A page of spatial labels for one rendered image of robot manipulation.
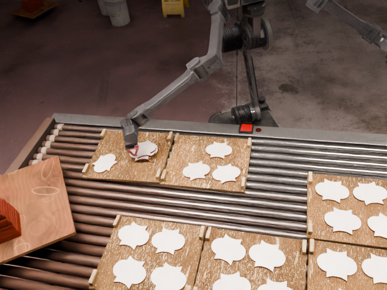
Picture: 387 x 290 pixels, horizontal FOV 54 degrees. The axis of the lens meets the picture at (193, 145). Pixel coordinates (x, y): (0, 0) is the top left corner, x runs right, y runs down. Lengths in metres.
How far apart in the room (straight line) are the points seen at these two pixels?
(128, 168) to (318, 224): 0.95
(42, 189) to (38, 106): 2.53
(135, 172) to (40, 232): 0.53
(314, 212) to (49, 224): 1.14
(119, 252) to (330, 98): 2.71
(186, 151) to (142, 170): 0.25
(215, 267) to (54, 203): 0.76
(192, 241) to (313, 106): 2.37
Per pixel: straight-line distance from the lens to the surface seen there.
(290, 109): 3.67
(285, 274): 1.57
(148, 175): 1.90
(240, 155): 1.93
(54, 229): 1.72
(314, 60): 4.36
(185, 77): 1.79
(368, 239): 1.71
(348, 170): 1.94
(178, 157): 1.95
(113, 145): 2.11
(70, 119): 2.43
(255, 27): 2.37
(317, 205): 1.76
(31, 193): 1.91
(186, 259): 1.60
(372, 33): 2.10
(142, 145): 2.00
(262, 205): 1.76
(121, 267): 1.63
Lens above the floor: 2.34
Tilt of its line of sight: 44 degrees down
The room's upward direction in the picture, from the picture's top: 9 degrees counter-clockwise
